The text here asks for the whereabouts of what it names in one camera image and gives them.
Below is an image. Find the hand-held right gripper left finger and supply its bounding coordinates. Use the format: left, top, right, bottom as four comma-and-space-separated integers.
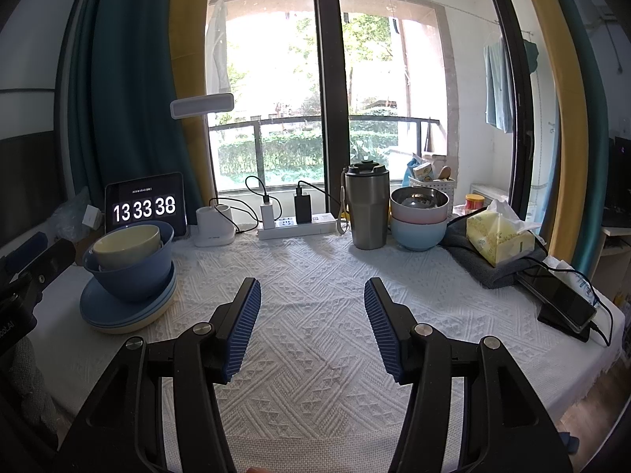
74, 277, 262, 473

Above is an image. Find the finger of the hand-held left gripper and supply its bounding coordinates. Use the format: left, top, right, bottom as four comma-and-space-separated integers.
0, 233, 49, 269
10, 239, 76, 306

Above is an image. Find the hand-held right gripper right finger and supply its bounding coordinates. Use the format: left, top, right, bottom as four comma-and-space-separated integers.
364, 277, 575, 473

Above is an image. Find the large light blue plate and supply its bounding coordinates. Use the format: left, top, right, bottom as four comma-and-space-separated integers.
79, 261, 177, 318

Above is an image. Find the cream yellow bowl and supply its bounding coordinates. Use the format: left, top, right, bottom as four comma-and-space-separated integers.
91, 224, 162, 272

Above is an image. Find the dark blue bowl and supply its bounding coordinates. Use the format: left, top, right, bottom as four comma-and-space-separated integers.
83, 221, 175, 302

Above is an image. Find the small light blue plate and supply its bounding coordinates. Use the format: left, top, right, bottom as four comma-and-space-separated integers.
84, 300, 176, 325

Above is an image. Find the clear plastic bag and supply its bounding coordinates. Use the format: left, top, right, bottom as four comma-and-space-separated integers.
52, 188, 106, 244

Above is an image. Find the white textured tablecloth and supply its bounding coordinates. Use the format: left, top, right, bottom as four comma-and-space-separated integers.
20, 229, 624, 473

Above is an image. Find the pale blue bowl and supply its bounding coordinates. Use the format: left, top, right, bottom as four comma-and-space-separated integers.
390, 217, 449, 252

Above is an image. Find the black tablet clock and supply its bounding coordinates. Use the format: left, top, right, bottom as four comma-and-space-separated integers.
105, 171, 188, 237

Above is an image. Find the grey folded towel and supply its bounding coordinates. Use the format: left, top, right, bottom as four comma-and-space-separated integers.
444, 229, 548, 289

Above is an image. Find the steel tumbler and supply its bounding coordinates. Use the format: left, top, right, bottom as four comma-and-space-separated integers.
336, 160, 391, 251

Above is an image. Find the pale pink bowl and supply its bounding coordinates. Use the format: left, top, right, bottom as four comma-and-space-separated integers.
391, 204, 450, 225

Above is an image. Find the white power strip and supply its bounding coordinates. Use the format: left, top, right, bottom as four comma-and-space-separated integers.
257, 213, 337, 241

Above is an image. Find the yellow tissue pack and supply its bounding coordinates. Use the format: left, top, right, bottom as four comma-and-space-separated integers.
466, 199, 540, 266

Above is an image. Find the white plastic basket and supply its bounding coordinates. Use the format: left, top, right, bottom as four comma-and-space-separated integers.
408, 177, 454, 200

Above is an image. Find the black power bank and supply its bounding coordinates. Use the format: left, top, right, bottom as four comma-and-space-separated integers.
537, 305, 591, 343

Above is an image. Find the teal curtain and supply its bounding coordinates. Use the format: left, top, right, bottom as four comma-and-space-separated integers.
542, 0, 612, 274
66, 0, 198, 208

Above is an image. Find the black smartphone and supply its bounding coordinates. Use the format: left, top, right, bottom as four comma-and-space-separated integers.
515, 256, 598, 332

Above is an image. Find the white printed plastic packet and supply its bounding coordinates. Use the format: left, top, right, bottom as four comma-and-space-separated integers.
547, 255, 614, 309

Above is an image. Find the balcony railing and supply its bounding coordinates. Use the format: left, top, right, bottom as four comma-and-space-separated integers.
209, 114, 441, 158

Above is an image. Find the yellow curtain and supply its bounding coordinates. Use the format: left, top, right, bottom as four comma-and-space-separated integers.
513, 0, 587, 267
168, 0, 218, 208

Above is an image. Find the white cabinet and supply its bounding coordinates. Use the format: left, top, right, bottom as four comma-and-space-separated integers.
599, 224, 631, 301

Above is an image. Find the dark window mullion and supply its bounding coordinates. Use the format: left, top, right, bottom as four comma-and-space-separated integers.
310, 0, 354, 218

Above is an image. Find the white hanging garment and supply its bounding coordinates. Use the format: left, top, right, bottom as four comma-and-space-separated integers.
207, 0, 230, 94

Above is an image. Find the blue hanging garment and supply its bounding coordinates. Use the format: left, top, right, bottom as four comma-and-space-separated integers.
483, 39, 516, 134

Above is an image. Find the black monitor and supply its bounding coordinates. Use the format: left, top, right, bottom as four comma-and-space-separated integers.
611, 135, 631, 212

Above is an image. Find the teal hanging garment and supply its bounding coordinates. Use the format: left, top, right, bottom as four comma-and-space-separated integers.
523, 39, 539, 77

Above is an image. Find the black phone cable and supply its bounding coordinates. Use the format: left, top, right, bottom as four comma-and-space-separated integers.
589, 300, 614, 348

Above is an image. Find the black door frame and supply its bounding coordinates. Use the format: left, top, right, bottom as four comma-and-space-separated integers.
480, 0, 538, 227

